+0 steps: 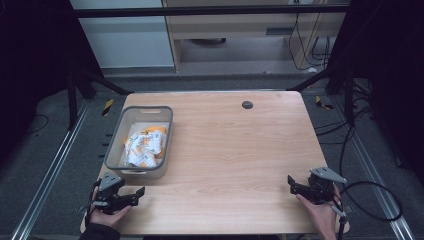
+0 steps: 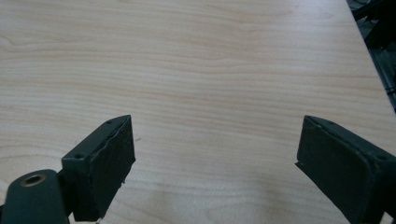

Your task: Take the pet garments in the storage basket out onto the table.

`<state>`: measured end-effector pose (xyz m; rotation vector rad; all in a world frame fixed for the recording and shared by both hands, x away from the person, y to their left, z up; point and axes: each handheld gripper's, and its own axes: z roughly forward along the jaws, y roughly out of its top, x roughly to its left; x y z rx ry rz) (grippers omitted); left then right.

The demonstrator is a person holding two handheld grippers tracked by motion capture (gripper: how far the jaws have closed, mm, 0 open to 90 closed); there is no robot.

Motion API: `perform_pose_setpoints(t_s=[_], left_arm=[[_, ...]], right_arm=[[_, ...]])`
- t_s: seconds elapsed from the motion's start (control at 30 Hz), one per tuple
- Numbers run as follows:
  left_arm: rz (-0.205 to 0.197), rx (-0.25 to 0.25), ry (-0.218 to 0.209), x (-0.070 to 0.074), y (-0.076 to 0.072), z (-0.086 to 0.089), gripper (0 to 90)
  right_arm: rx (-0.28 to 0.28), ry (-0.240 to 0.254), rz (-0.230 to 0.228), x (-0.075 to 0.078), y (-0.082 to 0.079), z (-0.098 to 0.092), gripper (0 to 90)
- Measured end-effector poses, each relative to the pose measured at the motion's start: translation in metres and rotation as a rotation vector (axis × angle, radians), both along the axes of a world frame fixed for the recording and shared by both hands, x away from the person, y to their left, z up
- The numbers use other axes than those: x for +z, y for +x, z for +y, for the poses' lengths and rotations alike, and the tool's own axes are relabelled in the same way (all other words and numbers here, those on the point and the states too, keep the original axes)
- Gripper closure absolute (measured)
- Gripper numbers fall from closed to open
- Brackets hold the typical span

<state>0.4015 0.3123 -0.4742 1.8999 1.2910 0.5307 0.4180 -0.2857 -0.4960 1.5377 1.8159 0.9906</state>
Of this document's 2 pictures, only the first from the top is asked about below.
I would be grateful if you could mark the round grey table grommet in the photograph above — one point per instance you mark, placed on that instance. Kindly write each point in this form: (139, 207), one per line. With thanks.
(247, 105)

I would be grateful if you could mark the dark curtain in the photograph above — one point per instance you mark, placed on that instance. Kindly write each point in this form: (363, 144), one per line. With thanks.
(35, 73)
(390, 80)

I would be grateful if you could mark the person's right hand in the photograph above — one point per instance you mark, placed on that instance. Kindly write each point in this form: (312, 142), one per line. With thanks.
(320, 215)

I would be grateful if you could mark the light wooden desk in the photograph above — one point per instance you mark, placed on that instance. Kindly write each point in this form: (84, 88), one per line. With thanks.
(233, 26)

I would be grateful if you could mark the white orange patterned cloth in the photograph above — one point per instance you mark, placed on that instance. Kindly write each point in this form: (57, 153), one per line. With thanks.
(145, 146)

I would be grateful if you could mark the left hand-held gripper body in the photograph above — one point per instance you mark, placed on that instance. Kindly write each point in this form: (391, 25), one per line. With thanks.
(109, 190)

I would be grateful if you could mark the person's left hand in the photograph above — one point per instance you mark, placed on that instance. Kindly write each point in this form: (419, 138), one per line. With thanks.
(107, 217)

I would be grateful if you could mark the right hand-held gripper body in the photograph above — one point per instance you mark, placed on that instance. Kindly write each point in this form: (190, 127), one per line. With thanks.
(321, 186)

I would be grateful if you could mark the yellow black tape strip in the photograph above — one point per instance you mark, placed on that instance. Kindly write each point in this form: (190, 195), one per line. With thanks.
(107, 107)
(322, 103)

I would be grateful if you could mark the white cabinet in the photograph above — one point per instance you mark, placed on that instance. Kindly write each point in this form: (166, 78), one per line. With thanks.
(128, 38)

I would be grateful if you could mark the black horizontal frame bar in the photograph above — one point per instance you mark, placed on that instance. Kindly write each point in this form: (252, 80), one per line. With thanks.
(206, 11)

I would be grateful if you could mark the aluminium floor rail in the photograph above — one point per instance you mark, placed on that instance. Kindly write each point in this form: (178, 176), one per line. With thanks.
(370, 166)
(50, 173)

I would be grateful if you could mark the grey plastic bin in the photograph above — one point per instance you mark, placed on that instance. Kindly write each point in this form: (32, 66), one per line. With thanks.
(140, 141)

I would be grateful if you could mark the black metal stand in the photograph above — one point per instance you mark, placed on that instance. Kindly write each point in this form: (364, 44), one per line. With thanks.
(72, 100)
(348, 96)

